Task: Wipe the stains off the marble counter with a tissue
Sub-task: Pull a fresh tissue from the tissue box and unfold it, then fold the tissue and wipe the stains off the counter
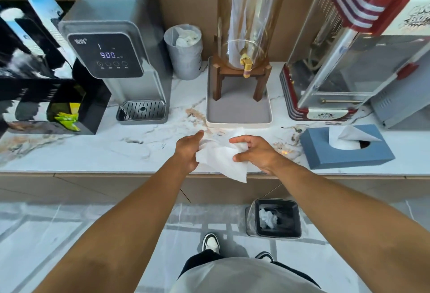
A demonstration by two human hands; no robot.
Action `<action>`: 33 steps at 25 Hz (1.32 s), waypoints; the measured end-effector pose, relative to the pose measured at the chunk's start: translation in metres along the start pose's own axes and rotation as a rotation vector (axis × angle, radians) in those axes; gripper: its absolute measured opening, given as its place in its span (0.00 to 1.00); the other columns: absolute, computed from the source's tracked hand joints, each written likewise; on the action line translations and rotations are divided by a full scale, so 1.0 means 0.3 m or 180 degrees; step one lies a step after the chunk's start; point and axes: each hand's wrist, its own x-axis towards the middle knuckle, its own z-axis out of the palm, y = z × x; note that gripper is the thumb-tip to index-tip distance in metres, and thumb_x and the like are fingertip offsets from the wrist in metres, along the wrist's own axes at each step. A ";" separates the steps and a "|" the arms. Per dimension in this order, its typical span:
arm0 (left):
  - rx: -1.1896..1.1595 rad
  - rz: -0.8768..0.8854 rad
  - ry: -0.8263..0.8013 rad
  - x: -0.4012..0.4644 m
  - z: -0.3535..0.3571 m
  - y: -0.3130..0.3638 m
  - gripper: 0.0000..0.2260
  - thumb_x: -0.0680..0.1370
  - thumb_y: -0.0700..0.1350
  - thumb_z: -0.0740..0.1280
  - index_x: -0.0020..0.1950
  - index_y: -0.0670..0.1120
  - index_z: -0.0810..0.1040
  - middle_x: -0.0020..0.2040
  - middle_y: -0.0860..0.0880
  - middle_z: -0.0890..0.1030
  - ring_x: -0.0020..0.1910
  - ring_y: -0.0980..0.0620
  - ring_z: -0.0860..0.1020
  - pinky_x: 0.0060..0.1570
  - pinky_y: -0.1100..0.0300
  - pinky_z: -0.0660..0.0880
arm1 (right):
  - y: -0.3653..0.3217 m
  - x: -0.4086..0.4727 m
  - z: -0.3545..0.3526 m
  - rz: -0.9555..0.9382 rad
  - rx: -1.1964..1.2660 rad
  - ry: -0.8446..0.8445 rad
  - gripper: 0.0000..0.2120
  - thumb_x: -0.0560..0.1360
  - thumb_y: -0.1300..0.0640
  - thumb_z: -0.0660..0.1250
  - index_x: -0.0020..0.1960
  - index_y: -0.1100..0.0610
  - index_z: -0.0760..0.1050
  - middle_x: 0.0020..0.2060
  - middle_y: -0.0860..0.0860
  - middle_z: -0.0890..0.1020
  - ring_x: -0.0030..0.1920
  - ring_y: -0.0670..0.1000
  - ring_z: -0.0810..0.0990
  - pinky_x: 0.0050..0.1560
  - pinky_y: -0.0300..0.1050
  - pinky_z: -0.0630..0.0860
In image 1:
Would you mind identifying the person's left hand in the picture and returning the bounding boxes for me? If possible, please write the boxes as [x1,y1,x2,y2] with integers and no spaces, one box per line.
[173,130,205,174]

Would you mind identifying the person's right hand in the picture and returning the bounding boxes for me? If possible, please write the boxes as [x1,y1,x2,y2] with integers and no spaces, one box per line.
[229,134,284,176]

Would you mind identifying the white tissue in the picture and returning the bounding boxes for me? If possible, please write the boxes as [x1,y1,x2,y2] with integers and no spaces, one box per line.
[195,127,250,183]
[328,124,383,151]

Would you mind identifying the white tissue wad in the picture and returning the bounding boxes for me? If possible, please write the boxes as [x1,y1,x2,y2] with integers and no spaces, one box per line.
[258,208,279,229]

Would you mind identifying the person's right forearm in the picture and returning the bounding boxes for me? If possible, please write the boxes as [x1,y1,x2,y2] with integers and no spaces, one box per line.
[268,161,430,293]

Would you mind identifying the person's left forearm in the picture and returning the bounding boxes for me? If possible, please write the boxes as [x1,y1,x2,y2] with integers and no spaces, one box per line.
[33,156,190,293]

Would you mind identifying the white marble countertop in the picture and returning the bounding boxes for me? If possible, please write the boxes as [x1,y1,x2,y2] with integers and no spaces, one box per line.
[0,61,430,177]

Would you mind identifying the blue tissue box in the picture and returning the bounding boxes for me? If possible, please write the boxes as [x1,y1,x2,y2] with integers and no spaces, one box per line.
[299,124,396,170]

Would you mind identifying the grey cup with tissues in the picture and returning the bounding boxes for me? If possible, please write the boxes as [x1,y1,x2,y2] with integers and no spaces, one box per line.
[163,24,204,81]

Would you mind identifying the person's left shoe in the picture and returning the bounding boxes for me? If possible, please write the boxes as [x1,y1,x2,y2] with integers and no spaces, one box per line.
[201,232,221,255]

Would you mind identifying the person's shoe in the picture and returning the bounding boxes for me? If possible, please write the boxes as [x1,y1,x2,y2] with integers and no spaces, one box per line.
[201,232,221,255]
[254,251,275,263]

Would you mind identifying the person's right shoe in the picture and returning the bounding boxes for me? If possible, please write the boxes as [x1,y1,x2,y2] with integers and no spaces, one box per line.
[254,251,275,263]

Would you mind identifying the grey white tray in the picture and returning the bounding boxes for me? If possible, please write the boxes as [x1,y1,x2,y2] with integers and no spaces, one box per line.
[205,55,273,128]

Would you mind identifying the grey slotted drip tray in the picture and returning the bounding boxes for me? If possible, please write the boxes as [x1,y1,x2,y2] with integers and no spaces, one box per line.
[116,100,168,124]

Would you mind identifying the black lined trash bin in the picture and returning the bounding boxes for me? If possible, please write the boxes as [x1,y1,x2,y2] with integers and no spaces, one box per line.
[245,198,302,239]

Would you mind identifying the glossy black organizer box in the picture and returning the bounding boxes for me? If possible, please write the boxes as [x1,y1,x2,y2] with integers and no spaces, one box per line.
[0,0,112,135]

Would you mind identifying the black trousers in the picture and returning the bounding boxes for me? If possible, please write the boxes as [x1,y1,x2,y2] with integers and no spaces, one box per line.
[178,249,320,287]

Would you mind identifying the red popcorn machine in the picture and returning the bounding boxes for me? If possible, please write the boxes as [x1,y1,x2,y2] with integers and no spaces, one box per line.
[279,0,430,123]

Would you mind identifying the crumpled white paper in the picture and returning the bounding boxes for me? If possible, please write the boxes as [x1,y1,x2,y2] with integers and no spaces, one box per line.
[174,27,199,48]

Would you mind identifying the yellow green tea packets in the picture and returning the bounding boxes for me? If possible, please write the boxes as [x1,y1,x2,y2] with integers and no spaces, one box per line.
[53,102,82,132]

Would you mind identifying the grey shirt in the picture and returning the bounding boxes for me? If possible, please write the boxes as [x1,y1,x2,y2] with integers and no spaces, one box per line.
[169,257,327,293]

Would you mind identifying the glass beverage dispenser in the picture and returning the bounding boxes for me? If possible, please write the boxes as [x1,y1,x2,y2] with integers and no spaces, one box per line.
[216,0,293,79]

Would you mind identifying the grey water dispenser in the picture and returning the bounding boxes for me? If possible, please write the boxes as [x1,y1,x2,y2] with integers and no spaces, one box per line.
[57,0,174,125]

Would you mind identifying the grey vented appliance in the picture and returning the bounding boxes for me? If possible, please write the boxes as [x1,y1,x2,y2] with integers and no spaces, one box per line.
[369,0,430,130]

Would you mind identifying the white blue cup stack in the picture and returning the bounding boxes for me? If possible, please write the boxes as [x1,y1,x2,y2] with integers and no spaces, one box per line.
[21,0,76,67]
[0,7,46,56]

